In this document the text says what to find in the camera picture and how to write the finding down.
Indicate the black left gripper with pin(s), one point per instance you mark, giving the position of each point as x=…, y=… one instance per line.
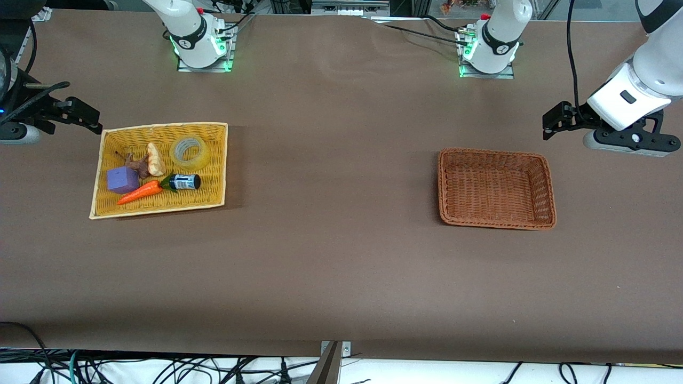
x=580, y=117

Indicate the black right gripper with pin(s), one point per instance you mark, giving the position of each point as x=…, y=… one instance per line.
x=33, y=108

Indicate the clear yellowish tape roll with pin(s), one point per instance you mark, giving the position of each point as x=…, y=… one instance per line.
x=198, y=153

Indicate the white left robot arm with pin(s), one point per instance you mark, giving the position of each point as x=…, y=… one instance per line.
x=655, y=69

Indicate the purple foam cube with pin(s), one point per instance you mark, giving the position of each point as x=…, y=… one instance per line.
x=122, y=180

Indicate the brown toy lion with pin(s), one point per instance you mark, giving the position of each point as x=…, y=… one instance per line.
x=140, y=166

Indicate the toy bread loaf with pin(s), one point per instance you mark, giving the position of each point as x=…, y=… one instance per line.
x=156, y=161

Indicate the brown wicker basket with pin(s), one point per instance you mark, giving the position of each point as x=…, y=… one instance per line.
x=496, y=189

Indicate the orange toy carrot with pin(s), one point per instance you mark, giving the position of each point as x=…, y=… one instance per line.
x=140, y=193

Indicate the yellow wicker basket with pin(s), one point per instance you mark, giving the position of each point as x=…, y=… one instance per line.
x=160, y=205

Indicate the small dark blue can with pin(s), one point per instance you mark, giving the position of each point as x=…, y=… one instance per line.
x=187, y=182

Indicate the grey power strip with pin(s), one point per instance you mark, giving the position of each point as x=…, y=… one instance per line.
x=349, y=7

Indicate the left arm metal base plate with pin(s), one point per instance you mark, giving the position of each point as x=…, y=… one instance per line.
x=507, y=73

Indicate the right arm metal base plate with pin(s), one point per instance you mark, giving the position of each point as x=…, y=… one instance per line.
x=184, y=67

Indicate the metal table corner bracket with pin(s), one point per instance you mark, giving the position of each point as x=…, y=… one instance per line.
x=42, y=15

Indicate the metal camera mount pole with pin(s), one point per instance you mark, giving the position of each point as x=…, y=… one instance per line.
x=328, y=368

